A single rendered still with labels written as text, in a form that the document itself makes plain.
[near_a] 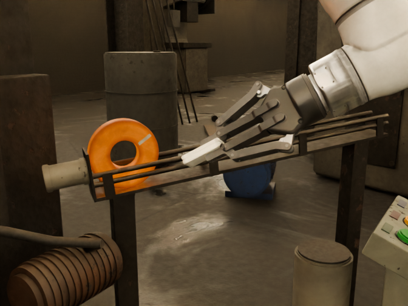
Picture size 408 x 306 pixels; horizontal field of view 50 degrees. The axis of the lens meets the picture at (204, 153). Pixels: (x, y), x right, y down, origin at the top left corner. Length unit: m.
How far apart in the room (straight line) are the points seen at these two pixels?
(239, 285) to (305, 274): 0.91
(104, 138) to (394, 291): 0.66
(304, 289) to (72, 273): 0.47
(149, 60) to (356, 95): 2.76
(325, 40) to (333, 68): 2.48
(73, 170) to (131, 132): 0.15
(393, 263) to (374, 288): 1.08
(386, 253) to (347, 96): 0.32
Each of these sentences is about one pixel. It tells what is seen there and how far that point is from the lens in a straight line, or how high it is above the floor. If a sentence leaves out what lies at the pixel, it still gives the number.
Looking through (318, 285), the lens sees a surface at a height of 0.47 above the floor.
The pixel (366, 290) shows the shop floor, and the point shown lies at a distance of 1.91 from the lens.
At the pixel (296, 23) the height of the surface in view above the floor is 1.14.
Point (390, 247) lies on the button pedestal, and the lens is 0.84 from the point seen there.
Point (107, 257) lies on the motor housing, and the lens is 0.98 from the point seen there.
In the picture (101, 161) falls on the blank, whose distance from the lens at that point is 0.97.
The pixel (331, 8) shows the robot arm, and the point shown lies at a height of 0.99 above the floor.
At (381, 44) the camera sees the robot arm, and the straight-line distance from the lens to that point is 0.65.
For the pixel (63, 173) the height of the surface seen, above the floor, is 0.68.
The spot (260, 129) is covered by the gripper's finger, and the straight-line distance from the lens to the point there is 0.68.
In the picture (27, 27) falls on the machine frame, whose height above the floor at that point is 0.98.
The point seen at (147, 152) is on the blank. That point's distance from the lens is 0.98.
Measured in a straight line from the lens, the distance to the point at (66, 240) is 0.92.
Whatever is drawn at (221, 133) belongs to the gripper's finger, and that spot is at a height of 0.80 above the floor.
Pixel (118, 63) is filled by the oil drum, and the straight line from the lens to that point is 3.38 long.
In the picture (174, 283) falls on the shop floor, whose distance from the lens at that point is 1.85.
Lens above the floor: 0.94
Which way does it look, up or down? 14 degrees down
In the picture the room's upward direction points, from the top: straight up
